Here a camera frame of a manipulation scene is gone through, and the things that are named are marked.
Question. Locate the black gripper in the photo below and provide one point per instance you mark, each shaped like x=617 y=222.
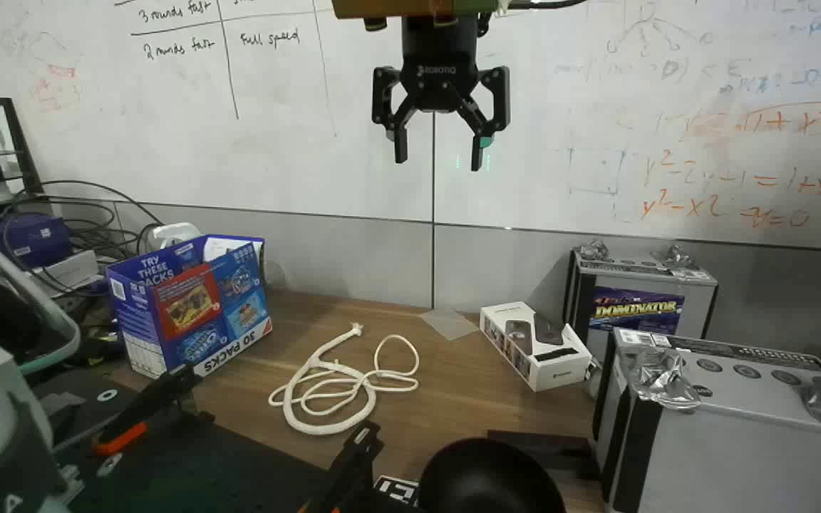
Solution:
x=441 y=61

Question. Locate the small open white box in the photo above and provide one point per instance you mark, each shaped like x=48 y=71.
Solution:
x=548 y=372

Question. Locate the blue snack cardboard box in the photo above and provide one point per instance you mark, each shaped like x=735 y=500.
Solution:
x=193 y=303

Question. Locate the white cardboard box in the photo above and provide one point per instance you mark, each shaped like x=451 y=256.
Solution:
x=65 y=269

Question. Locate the dark blue box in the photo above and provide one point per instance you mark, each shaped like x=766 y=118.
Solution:
x=22 y=241

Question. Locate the whiteboard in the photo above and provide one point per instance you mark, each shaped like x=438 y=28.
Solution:
x=286 y=144

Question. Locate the clear plastic sheet patch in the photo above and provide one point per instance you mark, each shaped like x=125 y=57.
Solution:
x=448 y=325

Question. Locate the grey battery blue label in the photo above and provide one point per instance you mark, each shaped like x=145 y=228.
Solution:
x=639 y=309

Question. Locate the white rounded object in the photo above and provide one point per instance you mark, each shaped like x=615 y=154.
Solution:
x=172 y=235

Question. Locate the black bowl pan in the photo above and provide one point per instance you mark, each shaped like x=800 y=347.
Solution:
x=491 y=478

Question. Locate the black white marker tag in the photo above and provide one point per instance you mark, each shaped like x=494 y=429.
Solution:
x=399 y=490

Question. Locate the black table mat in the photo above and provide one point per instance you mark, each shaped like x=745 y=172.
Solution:
x=202 y=473

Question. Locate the grey container teal rim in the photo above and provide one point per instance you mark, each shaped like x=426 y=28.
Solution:
x=35 y=293

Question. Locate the large grey metal case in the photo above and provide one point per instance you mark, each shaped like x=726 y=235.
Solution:
x=743 y=457

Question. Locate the black picture frame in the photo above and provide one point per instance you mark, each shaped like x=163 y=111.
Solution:
x=19 y=144

